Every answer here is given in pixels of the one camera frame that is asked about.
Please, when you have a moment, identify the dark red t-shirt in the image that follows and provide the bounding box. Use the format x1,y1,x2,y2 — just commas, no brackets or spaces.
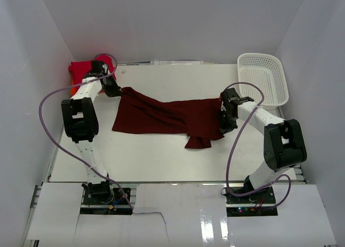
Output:
112,87,224,149

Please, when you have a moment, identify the folded orange t-shirt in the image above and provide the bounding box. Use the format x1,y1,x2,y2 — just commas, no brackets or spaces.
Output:
70,79,105,96

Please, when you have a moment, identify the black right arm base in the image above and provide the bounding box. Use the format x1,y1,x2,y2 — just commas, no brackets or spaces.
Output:
220,188,278,217

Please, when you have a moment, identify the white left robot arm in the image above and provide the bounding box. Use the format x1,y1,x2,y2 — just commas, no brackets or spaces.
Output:
61,59,122,204

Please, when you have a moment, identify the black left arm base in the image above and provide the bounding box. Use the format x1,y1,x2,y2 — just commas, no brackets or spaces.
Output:
80,184,133,215

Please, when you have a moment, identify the white perforated plastic basket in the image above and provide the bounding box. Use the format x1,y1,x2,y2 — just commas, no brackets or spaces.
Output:
237,53,289,110

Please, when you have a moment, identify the folded bright red t-shirt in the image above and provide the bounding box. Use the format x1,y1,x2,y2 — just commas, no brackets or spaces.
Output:
68,53,117,85

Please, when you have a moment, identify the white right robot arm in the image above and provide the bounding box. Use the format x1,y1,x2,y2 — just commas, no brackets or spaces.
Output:
220,88,307,197

